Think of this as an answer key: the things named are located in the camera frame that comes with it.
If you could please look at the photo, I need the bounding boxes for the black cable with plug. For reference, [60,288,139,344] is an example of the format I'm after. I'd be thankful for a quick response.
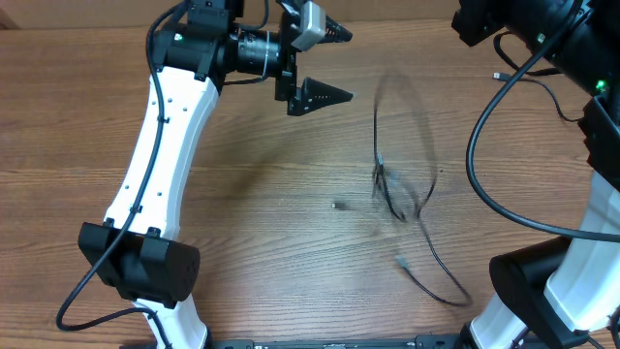
[492,71,585,124]

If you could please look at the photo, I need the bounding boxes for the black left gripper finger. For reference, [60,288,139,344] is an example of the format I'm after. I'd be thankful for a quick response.
[288,78,354,116]
[322,16,353,44]

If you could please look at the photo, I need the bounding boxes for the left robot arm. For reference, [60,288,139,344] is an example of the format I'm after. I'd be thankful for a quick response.
[78,0,352,348]

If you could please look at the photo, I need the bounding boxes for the black cable bundle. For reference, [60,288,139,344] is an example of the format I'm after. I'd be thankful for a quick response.
[331,70,474,309]

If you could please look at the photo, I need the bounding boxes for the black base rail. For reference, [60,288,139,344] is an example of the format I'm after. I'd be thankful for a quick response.
[206,334,477,349]

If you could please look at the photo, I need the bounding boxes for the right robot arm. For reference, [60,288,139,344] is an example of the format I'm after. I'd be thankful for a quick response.
[451,0,619,348]

